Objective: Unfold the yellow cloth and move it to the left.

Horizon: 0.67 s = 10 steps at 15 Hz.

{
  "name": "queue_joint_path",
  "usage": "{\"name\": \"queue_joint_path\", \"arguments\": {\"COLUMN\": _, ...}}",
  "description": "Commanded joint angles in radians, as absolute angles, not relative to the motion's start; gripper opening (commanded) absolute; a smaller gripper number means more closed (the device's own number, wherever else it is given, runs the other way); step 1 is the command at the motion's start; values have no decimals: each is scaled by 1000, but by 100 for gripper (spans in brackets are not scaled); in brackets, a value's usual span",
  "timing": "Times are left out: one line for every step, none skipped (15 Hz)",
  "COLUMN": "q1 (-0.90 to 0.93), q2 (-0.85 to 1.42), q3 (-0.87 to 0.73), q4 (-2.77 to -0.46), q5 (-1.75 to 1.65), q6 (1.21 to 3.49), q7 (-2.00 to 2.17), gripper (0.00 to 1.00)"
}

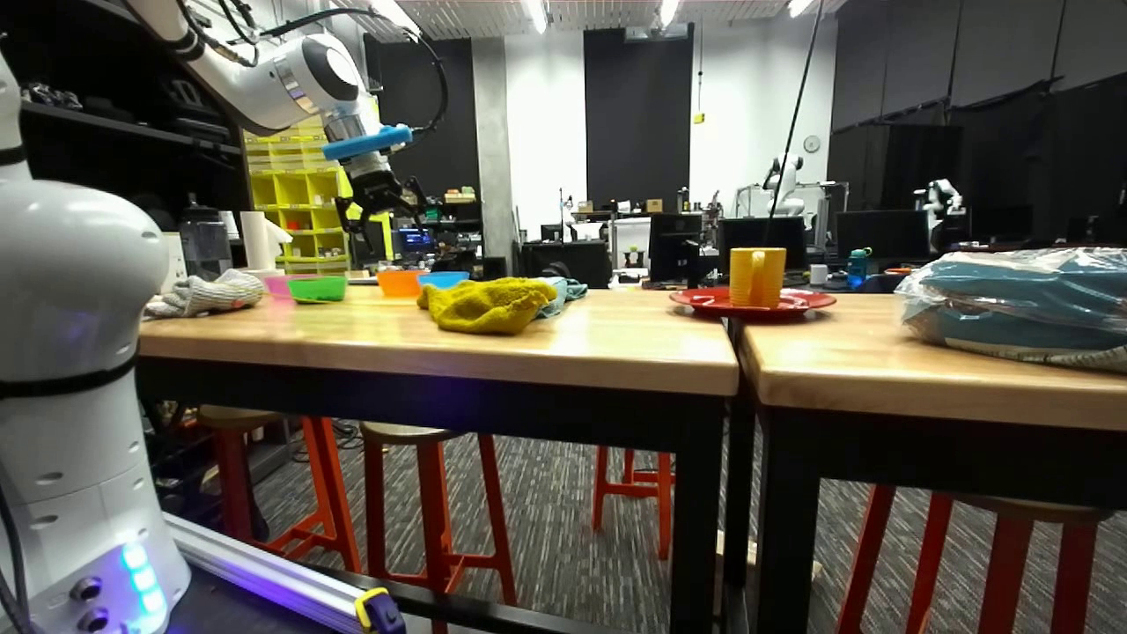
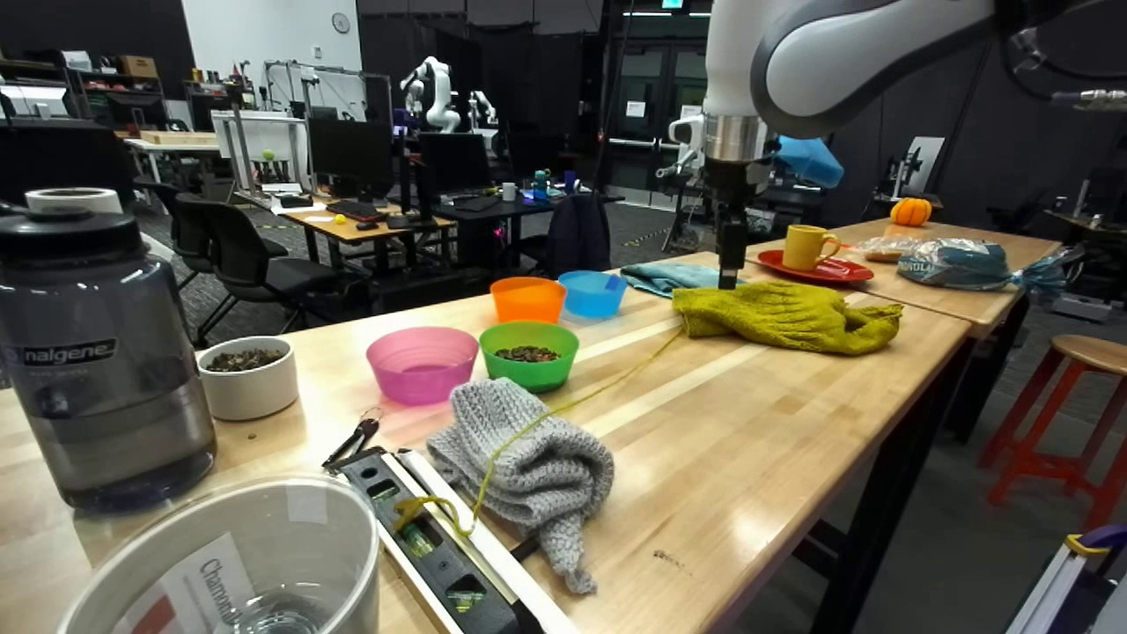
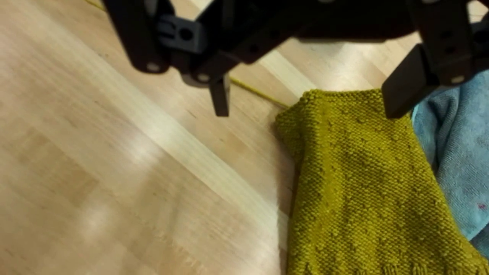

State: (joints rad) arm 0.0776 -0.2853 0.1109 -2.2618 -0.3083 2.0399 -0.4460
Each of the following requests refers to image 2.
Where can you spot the dark storage shelf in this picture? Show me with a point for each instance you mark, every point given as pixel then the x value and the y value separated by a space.
pixel 116 90

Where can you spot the wooden desk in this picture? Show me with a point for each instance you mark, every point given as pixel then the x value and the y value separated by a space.
pixel 338 224

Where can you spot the grey blender jar black lid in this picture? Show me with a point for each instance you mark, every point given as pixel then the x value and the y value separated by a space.
pixel 100 363

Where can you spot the yellow cup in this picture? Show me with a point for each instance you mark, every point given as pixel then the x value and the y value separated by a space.
pixel 803 248

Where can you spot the green plastic bowl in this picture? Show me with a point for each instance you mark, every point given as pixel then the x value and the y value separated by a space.
pixel 530 368

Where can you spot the small white ceramic bowl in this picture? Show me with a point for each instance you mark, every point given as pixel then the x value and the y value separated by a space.
pixel 247 381

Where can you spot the blue plastic bowl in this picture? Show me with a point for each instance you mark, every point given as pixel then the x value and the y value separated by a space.
pixel 594 298

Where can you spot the yellow knit cloth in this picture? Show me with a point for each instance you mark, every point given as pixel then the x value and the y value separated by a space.
pixel 786 318

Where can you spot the white paper label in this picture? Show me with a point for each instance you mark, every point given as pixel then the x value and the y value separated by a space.
pixel 195 586

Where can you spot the grey knit cloth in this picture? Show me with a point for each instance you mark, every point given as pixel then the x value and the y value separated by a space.
pixel 530 468

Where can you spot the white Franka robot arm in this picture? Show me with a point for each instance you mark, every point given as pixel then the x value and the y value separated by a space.
pixel 848 58

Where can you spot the small beige object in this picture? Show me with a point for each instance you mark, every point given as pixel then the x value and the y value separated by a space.
pixel 882 248

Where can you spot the pink plastic bowl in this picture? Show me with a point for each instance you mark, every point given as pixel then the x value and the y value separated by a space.
pixel 422 363

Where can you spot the crumpled clear plastic bag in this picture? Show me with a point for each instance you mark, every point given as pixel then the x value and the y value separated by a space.
pixel 1049 269

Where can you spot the small white background robot arm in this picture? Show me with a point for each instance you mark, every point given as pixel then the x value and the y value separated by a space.
pixel 479 111

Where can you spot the large white bowl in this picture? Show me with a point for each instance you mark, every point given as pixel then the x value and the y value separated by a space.
pixel 318 563

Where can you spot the metal rail with yellow clip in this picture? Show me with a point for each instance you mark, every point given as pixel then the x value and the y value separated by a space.
pixel 1057 592

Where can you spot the small black clip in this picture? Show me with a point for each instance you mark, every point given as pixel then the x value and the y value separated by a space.
pixel 351 444

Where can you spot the black spirit level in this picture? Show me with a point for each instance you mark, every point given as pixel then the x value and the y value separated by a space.
pixel 426 563

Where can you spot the orange metal stool wooden seat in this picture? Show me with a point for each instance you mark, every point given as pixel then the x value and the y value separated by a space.
pixel 1093 353

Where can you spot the red plate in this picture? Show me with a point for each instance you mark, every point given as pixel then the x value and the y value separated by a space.
pixel 830 276

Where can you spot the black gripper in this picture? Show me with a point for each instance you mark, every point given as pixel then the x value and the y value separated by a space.
pixel 732 197

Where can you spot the teal cloth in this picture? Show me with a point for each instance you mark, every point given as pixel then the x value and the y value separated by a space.
pixel 664 276

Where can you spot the white frame box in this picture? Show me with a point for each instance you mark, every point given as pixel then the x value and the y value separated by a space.
pixel 259 128

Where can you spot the small orange object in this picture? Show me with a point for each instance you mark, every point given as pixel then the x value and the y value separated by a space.
pixel 911 213

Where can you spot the black office chair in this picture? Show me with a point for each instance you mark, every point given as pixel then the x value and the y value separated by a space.
pixel 235 251

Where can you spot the black monitor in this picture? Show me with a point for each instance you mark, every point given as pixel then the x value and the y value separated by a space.
pixel 456 164
pixel 351 155

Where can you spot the round wall clock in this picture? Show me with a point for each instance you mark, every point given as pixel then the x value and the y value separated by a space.
pixel 338 22

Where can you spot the orange plastic bowl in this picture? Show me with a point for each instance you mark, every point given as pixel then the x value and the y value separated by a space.
pixel 525 305

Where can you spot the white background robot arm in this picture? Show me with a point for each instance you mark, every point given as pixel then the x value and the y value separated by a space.
pixel 431 91

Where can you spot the wooden table black frame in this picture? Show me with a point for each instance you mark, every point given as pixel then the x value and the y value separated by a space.
pixel 727 468
pixel 963 305

